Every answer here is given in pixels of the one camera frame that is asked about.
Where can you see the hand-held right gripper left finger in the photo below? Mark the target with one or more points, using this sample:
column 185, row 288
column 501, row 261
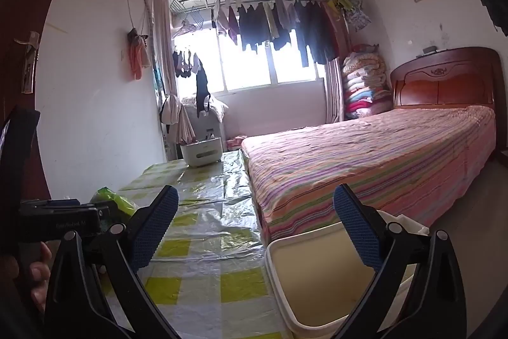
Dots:
column 155, row 227

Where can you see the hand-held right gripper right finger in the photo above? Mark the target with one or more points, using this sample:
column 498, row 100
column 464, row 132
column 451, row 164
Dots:
column 357, row 231

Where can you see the white plastic bin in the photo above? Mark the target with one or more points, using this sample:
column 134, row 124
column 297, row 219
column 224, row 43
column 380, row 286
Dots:
column 317, row 275

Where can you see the person's left hand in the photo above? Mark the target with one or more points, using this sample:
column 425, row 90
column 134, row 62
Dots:
column 37, row 271

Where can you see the green plastic packet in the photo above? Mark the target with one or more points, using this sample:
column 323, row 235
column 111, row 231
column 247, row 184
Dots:
column 115, row 200

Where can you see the yellow checked plastic tablecloth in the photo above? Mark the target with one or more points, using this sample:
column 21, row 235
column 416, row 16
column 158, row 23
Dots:
column 222, row 220

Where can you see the bed with striped sheet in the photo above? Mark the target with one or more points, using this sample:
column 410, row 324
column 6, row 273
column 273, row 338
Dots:
column 357, row 156

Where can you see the white plastic storage basket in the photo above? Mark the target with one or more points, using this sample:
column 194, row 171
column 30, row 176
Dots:
column 200, row 154

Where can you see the grey washing machine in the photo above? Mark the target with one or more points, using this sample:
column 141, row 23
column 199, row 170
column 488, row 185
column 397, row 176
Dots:
column 206, row 124

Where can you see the hanging beige cloth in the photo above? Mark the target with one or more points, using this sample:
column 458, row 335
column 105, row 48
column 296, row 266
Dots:
column 174, row 112

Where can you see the pink patterned window curtain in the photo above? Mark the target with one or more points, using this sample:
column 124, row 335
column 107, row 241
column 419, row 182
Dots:
column 335, row 92

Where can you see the stack of folded quilts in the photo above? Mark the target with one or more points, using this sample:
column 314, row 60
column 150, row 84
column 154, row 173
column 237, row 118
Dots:
column 365, row 85

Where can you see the dark red door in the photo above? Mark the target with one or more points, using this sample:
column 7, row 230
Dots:
column 16, row 65

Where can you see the hanging dark socks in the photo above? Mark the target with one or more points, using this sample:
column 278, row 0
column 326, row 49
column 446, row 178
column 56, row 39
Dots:
column 184, row 65

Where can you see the wooden bed headboard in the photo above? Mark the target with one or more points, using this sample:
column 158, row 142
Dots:
column 444, row 85

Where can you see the beige window curtain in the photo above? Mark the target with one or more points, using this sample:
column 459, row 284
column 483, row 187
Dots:
column 164, row 57

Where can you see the window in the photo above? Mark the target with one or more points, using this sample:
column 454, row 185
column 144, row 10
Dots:
column 246, row 69

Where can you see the small grey box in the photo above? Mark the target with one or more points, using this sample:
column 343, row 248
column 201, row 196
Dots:
column 428, row 51

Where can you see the row of hanging clothes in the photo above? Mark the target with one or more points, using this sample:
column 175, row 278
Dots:
column 309, row 29

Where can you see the orange cloth on wall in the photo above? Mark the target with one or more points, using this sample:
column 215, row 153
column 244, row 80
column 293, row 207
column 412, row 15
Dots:
column 137, row 57

